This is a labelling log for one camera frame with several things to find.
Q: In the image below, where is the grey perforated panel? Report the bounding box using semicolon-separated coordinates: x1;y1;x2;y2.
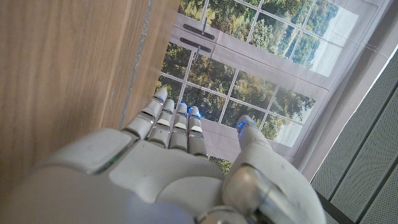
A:
310;49;398;224

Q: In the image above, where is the printed window backdrop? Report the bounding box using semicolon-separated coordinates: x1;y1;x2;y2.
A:
155;0;398;181

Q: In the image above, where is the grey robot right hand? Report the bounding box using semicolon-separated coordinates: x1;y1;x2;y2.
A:
0;87;327;224

